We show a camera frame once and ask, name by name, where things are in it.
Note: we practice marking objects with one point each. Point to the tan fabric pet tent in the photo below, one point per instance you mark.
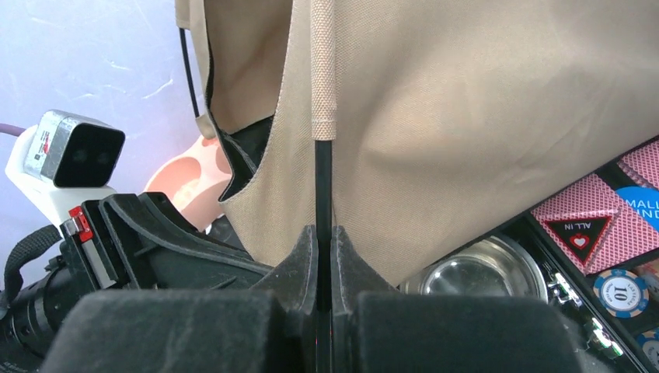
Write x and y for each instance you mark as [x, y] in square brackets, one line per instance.
[452, 117]

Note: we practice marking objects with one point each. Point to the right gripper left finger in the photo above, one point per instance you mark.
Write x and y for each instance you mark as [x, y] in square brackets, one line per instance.
[267, 328]

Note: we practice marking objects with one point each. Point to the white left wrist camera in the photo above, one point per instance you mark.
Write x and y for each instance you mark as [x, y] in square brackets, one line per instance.
[64, 161]

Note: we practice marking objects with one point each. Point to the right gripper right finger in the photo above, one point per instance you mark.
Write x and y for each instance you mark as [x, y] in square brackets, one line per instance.
[378, 329]

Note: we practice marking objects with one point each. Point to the black tent pole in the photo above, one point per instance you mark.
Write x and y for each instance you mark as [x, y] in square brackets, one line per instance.
[187, 52]
[324, 224]

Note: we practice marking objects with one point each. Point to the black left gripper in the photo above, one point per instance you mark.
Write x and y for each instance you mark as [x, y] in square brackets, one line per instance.
[150, 246]

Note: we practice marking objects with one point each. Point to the pink double bowl holder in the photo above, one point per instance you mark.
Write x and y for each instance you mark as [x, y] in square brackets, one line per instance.
[194, 180]

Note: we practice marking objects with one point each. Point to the black poker chip case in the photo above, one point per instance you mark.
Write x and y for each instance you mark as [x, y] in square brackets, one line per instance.
[596, 243]

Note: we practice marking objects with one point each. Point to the steel pet bowl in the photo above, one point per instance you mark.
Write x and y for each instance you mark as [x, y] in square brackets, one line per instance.
[495, 266]

